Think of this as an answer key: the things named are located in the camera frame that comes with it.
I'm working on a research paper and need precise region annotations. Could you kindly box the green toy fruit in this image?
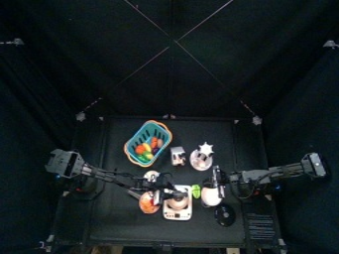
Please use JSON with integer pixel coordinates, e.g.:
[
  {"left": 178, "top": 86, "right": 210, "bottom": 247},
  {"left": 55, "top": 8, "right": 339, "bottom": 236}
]
[{"left": 139, "top": 152, "right": 155, "bottom": 163}]

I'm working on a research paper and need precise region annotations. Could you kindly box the small white bowl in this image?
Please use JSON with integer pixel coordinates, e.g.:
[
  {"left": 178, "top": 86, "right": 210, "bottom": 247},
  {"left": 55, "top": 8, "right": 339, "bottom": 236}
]
[{"left": 143, "top": 170, "right": 162, "bottom": 183}]

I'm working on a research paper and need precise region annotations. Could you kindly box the plate with orange food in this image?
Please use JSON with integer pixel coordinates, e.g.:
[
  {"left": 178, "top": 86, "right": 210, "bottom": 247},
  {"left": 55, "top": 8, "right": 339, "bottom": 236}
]
[{"left": 138, "top": 190, "right": 163, "bottom": 215}]

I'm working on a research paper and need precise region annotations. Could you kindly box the teal basket orange rim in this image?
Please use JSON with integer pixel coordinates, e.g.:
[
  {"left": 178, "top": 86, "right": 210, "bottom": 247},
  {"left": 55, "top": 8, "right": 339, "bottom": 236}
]
[{"left": 123, "top": 119, "right": 174, "bottom": 168}]

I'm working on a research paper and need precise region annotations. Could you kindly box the black round disc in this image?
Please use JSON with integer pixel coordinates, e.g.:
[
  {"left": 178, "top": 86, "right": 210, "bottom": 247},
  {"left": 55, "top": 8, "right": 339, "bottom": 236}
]
[{"left": 214, "top": 203, "right": 238, "bottom": 228}]

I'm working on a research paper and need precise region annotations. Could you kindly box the white toy kettle grey handle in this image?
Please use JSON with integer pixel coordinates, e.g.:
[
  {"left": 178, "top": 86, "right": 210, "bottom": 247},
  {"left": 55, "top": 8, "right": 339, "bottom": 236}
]
[{"left": 166, "top": 189, "right": 191, "bottom": 211}]

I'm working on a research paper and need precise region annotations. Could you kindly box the printed label sticker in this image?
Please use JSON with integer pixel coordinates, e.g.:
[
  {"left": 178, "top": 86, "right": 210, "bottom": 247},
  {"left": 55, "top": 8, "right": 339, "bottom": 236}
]
[{"left": 245, "top": 212, "right": 277, "bottom": 244}]

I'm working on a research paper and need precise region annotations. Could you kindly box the green toy piece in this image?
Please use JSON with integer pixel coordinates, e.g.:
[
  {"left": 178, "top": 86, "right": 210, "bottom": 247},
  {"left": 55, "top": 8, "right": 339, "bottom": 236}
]
[{"left": 191, "top": 184, "right": 203, "bottom": 199}]

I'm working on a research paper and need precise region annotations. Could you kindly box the white star-shaped object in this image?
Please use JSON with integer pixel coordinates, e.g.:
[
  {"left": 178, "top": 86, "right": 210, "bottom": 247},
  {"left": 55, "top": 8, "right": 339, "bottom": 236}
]
[{"left": 190, "top": 141, "right": 217, "bottom": 172}]

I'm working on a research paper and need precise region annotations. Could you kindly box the grey kettle lid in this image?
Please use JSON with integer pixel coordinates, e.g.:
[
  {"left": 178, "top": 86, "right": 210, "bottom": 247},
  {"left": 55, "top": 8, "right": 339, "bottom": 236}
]
[{"left": 171, "top": 191, "right": 187, "bottom": 202}]

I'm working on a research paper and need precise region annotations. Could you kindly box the small white grey toy appliance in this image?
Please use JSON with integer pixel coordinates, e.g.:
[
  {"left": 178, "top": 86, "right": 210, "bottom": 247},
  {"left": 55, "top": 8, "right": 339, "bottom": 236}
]
[{"left": 170, "top": 146, "right": 187, "bottom": 167}]

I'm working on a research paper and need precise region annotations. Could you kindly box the white toy pot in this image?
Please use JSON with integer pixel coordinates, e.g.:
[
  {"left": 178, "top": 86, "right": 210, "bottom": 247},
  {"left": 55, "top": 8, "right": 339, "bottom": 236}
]
[{"left": 201, "top": 185, "right": 226, "bottom": 208}]

